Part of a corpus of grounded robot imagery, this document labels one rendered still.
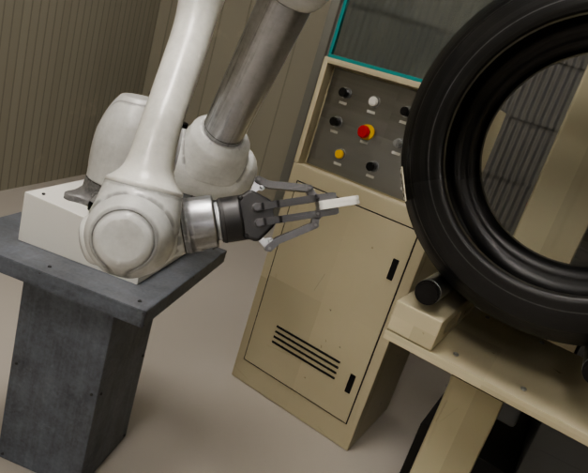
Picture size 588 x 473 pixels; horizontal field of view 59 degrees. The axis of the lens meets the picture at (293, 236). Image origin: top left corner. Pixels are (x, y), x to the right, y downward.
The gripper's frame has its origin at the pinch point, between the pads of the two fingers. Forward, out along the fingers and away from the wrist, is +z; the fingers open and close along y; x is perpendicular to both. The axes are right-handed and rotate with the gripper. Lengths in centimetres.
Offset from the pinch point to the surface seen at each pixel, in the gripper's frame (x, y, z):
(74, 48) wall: -283, -134, -87
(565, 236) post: -14, 14, 52
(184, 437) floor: -87, 66, -39
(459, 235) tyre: 6.6, 8.3, 17.9
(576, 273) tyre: -6, 21, 48
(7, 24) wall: -225, -129, -110
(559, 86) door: -256, -64, 247
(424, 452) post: -39, 66, 23
